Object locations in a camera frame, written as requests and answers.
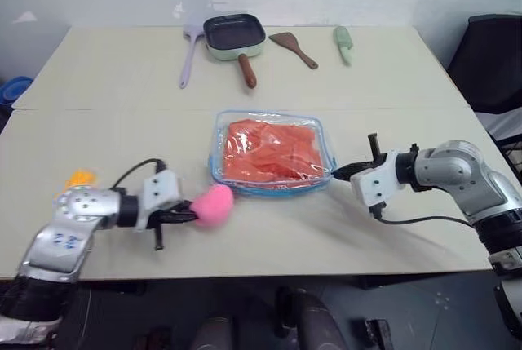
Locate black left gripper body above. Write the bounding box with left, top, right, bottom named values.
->
left=147, top=201, right=177, bottom=252

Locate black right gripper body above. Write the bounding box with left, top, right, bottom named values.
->
left=367, top=133, right=388, bottom=169

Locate pink fluffy ball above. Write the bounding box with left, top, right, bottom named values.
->
left=190, top=184, right=236, bottom=229

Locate clear plastic pouch blue trim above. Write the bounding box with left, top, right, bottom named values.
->
left=208, top=109, right=339, bottom=200

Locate orange cloth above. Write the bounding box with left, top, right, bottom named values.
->
left=221, top=120, right=332, bottom=184

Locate orange fluffy ball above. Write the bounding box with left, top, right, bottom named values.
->
left=60, top=167, right=101, bottom=195

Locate dark rounded shape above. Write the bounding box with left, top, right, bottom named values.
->
left=190, top=316, right=234, bottom=350
left=276, top=286, right=348, bottom=350

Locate brown wooden spatula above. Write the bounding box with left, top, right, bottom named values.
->
left=268, top=31, right=320, bottom=71

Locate black plastic crate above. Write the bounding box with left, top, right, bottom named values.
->
left=484, top=108, right=522, bottom=188

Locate black chair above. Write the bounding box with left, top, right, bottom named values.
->
left=445, top=13, right=522, bottom=115

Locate purple silicone spatula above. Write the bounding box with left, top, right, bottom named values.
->
left=179, top=23, right=206, bottom=90

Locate green square frying pan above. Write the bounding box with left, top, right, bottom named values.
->
left=201, top=12, right=268, bottom=90

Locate blue plastic container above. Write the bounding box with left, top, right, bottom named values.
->
left=0, top=76, right=34, bottom=107

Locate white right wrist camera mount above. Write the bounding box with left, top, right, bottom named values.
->
left=350, top=149, right=409, bottom=208

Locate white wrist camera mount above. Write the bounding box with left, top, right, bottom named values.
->
left=135, top=169, right=184, bottom=232
left=350, top=149, right=409, bottom=208

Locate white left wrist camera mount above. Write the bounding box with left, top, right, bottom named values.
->
left=135, top=169, right=184, bottom=232

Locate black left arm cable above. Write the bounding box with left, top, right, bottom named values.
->
left=111, top=157, right=169, bottom=188

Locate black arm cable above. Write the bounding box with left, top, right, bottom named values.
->
left=111, top=157, right=169, bottom=188
left=369, top=202, right=475, bottom=228

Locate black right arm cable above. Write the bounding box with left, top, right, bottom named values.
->
left=369, top=202, right=475, bottom=228

